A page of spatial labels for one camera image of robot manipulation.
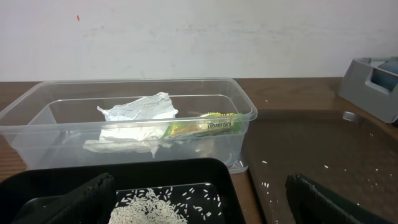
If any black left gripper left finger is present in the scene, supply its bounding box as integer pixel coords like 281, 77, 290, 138
13, 173, 116, 224

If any pile of white rice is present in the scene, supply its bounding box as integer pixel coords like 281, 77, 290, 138
108, 183, 225, 224

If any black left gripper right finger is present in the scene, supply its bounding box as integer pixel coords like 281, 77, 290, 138
285, 174, 392, 224

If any green yellow snack wrapper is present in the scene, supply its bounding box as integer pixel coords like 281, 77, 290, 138
162, 112, 243, 139

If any white tissue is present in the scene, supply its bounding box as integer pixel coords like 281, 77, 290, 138
83, 92, 178, 156

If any clear plastic bin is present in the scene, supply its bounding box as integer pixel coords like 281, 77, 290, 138
1, 78, 258, 173

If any dark brown serving tray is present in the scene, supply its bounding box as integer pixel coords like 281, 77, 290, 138
243, 110, 397, 223

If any black plastic bin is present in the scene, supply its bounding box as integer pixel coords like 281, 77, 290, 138
1, 159, 244, 223

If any large dark blue bowl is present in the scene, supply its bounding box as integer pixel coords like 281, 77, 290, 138
371, 61, 397, 91

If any grey dishwasher rack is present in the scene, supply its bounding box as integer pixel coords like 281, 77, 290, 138
339, 57, 397, 124

